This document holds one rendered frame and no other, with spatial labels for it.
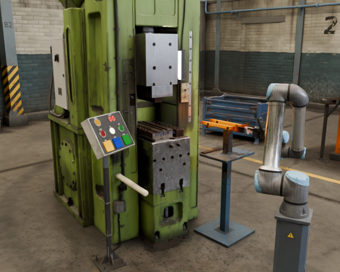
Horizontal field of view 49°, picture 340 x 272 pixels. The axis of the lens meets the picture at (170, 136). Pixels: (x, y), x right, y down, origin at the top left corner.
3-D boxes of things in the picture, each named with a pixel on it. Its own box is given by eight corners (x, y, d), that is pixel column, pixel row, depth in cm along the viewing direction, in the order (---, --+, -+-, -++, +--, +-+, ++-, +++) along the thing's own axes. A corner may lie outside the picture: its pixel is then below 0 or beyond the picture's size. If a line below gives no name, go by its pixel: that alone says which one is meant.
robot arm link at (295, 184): (306, 205, 233) (309, 178, 229) (279, 200, 240) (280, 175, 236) (308, 196, 247) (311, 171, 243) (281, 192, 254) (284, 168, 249)
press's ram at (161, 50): (185, 83, 309) (186, 34, 299) (146, 86, 288) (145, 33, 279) (159, 79, 343) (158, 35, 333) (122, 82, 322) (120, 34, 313)
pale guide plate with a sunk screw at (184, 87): (189, 101, 330) (189, 82, 326) (181, 102, 325) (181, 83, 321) (187, 101, 332) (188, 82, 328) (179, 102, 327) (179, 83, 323)
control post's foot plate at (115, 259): (128, 265, 290) (127, 255, 288) (101, 274, 278) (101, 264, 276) (115, 252, 308) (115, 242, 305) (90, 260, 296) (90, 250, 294)
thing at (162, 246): (205, 240, 326) (205, 239, 325) (149, 262, 294) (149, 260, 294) (179, 223, 357) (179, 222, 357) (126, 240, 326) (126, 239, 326)
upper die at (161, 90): (172, 96, 304) (172, 84, 302) (151, 97, 293) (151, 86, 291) (147, 90, 338) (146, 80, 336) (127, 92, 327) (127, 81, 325)
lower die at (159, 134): (172, 137, 313) (172, 128, 311) (152, 141, 302) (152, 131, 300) (147, 128, 347) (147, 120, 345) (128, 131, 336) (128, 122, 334)
